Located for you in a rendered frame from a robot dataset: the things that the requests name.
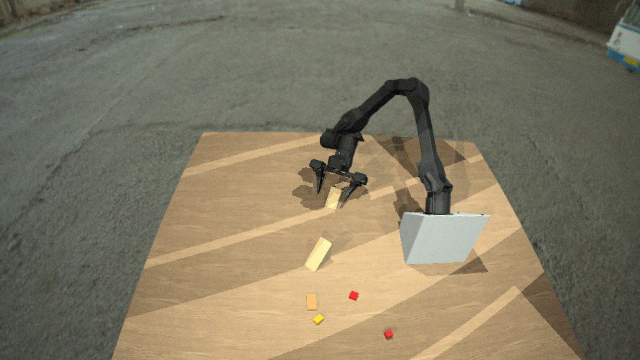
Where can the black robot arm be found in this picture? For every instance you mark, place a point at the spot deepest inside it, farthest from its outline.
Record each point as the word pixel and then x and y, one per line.
pixel 430 168

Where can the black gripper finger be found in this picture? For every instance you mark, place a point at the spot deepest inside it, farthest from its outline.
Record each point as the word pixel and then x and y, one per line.
pixel 353 185
pixel 320 176

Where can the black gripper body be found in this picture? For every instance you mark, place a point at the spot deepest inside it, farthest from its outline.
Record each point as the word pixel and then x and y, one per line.
pixel 321 166

